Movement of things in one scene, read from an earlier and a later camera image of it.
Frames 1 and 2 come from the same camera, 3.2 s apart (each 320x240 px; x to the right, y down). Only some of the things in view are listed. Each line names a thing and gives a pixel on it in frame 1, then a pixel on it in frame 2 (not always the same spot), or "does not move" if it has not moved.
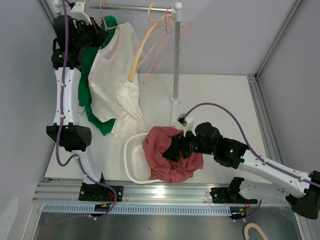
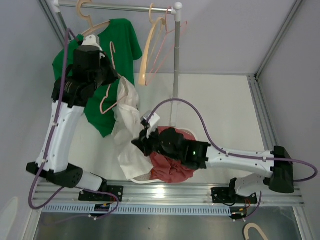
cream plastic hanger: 165,19 -> 142,79
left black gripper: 100,34 -> 112,76
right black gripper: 178,143 -> 143,142
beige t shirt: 112,98 -> 133,162
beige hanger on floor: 253,225 does not move
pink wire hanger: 105,24 -> 111,48
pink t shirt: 157,139 does not move
